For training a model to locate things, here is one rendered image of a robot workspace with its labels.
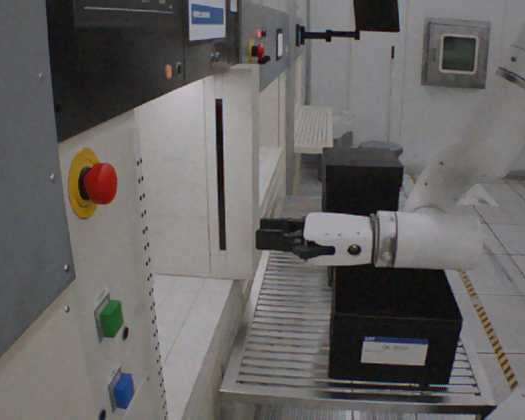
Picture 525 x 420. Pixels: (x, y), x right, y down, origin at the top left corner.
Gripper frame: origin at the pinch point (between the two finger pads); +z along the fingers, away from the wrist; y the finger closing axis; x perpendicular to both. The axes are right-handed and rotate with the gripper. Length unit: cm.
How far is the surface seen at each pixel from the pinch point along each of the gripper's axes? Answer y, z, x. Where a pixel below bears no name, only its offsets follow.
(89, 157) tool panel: -26.7, 14.6, 18.5
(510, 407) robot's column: 11, -51, -43
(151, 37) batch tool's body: -8.5, 14.0, 29.3
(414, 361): 18, -29, -36
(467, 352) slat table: 31, -45, -43
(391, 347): 18.4, -23.9, -32.9
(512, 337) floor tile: 150, -113, -119
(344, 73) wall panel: 452, -26, -15
